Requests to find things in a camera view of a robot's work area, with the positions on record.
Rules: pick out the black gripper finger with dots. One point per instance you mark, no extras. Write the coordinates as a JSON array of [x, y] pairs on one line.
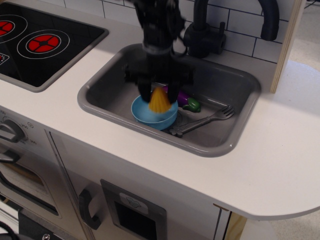
[[145, 88], [173, 89]]

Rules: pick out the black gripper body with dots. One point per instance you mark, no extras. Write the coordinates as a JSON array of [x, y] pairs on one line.
[[167, 68]]

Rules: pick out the yellow toy corn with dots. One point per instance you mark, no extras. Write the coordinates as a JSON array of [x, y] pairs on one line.
[[159, 102]]

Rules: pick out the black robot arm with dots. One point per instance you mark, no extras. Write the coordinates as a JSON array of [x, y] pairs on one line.
[[162, 24]]

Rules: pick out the light blue plastic bowl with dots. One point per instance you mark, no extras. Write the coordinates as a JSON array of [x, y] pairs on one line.
[[160, 121]]

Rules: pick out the grey plastic sink basin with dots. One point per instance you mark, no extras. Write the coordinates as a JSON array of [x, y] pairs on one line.
[[108, 96]]

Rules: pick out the purple toy eggplant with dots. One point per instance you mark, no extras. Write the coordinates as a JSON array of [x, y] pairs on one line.
[[185, 101]]

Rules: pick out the grey toy fork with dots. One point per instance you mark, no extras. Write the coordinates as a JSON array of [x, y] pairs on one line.
[[220, 115]]

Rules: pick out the dark grey toy faucet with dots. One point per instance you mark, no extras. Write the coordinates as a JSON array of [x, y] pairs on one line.
[[201, 40]]

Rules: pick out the black toy stovetop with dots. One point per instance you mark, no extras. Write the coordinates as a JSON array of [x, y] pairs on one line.
[[37, 48]]

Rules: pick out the grey dispenser panel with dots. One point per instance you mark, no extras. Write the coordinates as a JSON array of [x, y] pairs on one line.
[[134, 214]]

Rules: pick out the grey oven knob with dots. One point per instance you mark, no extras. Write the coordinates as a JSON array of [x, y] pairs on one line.
[[11, 132]]

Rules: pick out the grey oven door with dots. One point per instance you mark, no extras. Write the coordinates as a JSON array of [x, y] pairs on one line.
[[28, 182]]

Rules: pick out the grey cabinet door handle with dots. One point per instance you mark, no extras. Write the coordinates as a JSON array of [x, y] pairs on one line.
[[84, 200]]

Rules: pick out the wooden side post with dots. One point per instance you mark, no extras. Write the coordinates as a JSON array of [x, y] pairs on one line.
[[293, 24]]

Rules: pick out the grey oven door handle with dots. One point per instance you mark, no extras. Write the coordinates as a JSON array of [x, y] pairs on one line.
[[9, 157]]

